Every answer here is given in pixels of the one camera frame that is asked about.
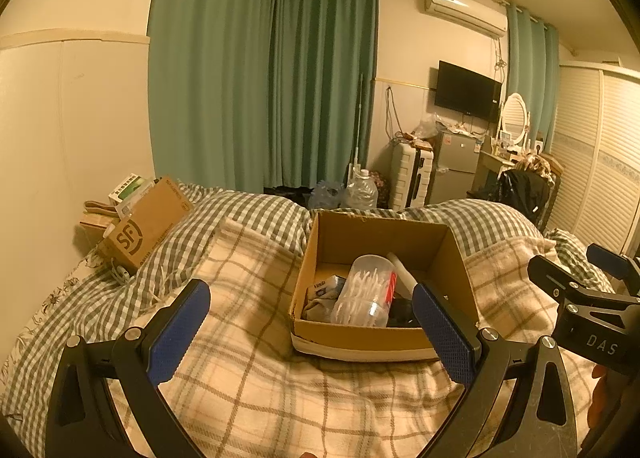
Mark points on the beige plaid blanket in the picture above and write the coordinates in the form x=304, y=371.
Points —
x=300, y=403

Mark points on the clear plastic bag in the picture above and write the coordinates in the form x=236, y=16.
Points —
x=427, y=127

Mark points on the silver small fridge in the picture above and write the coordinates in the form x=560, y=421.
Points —
x=452, y=168

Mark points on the white air conditioner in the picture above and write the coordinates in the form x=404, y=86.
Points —
x=460, y=5

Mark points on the floral cloth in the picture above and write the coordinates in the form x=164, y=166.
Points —
x=532, y=163

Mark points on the white louvered wardrobe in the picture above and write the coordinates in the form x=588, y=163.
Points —
x=590, y=163

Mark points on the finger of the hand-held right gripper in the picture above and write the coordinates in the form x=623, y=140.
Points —
x=607, y=259
x=560, y=280

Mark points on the green checkered duvet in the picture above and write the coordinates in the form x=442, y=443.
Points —
x=250, y=208

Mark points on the dark cloth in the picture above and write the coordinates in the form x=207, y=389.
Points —
x=285, y=193

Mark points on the white pole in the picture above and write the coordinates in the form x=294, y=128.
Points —
x=358, y=123

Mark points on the small tissue pack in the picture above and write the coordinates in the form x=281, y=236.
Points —
x=325, y=288

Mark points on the white tube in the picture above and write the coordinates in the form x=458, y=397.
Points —
x=402, y=270

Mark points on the floral bag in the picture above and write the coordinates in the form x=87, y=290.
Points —
x=381, y=185

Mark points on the clear red label plastic jar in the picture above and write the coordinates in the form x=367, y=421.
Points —
x=360, y=288

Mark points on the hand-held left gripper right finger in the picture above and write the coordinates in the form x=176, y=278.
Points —
x=445, y=333

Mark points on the light green window curtain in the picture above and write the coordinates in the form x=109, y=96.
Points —
x=530, y=68

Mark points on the white oval mirror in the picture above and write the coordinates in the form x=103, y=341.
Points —
x=515, y=118

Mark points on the crumpled bluish plastic bag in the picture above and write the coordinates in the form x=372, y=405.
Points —
x=325, y=195

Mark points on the person's right hand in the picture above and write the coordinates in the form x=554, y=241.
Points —
x=600, y=390

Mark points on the printed brown cardboard box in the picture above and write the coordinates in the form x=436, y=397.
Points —
x=150, y=223

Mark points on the floral bed sheet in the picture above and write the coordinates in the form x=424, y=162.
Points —
x=50, y=298

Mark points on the white suitcase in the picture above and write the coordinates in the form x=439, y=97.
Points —
x=407, y=175

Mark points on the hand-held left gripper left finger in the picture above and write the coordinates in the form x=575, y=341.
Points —
x=180, y=333

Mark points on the dark object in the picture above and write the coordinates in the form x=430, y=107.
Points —
x=400, y=313

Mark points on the black jacket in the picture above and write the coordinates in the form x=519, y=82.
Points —
x=520, y=193

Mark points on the white cloth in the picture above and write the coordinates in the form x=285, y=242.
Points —
x=317, y=310

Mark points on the dressing table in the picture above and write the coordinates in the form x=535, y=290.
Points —
x=487, y=163

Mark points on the large clear water jug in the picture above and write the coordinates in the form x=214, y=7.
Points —
x=360, y=193

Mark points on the black wall television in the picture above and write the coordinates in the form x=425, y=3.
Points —
x=467, y=90

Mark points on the small white green box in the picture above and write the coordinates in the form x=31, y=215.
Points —
x=130, y=188

